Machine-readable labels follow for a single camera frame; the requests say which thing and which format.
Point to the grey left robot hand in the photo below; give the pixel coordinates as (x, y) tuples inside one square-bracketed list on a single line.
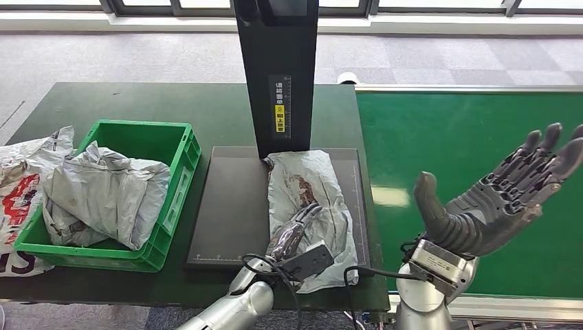
[(287, 237)]

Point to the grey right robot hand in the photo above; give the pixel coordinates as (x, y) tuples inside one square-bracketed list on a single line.
[(492, 214)]

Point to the grey parcel bag faded print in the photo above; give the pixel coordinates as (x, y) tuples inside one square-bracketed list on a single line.
[(319, 182)]

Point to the grey parcel bag red logo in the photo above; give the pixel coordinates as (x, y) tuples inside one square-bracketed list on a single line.
[(73, 230)]

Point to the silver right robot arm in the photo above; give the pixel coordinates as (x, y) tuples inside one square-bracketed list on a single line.
[(419, 305)]

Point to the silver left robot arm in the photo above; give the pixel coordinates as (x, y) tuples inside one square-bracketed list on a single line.
[(237, 305)]

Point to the green conveyor belt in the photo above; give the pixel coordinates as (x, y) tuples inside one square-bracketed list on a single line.
[(432, 127)]

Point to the white round conveyor end cap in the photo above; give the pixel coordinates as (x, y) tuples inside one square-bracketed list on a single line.
[(349, 78)]

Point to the black inbound scanner machine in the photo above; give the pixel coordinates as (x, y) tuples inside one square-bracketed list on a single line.
[(278, 54)]

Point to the yellow black scanner label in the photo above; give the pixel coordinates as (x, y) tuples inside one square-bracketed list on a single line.
[(279, 119)]

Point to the green plastic crate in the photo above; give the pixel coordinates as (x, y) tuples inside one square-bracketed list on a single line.
[(136, 136)]

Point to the large white red-print bag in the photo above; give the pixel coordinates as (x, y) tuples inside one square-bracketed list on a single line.
[(18, 205)]

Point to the white window ledge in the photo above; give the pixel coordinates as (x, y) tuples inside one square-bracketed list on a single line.
[(91, 23)]

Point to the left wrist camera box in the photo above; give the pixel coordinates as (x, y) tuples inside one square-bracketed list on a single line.
[(309, 262)]

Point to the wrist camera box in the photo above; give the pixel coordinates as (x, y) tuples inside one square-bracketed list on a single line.
[(439, 266), (309, 262)]

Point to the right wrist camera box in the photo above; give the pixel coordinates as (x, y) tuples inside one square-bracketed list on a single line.
[(439, 266)]

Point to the dark window frame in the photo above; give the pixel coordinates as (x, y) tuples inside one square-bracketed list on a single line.
[(145, 7)]

